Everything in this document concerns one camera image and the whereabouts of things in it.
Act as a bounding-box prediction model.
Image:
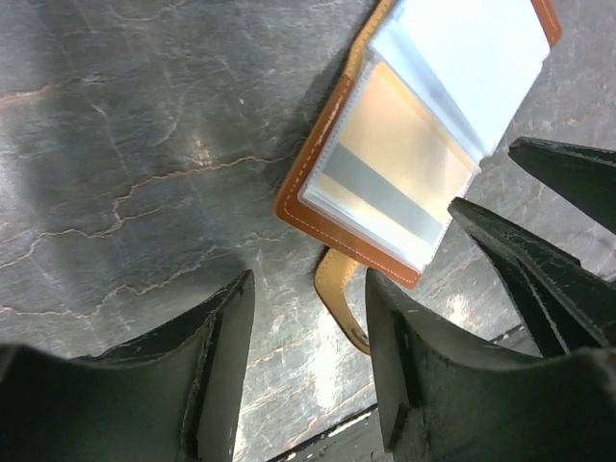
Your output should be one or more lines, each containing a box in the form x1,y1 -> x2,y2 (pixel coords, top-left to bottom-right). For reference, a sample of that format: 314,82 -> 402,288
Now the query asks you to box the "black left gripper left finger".
1,270 -> 255,461

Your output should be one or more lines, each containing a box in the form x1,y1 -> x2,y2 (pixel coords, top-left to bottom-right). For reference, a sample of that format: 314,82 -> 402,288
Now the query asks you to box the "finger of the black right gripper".
449,197 -> 615,356
508,137 -> 616,232

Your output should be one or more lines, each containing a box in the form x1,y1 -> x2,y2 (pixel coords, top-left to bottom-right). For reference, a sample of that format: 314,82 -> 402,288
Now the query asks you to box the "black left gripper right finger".
365,270 -> 615,461

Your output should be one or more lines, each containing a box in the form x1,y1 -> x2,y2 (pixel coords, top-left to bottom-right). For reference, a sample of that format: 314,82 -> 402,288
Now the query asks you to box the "brown leather card holder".
273,1 -> 562,352

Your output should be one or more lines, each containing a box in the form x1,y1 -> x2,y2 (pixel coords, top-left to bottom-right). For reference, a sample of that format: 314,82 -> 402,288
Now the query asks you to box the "gold credit card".
314,63 -> 478,267

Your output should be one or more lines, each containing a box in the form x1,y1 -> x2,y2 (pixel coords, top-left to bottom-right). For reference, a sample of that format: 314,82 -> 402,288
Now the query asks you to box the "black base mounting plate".
272,404 -> 393,462

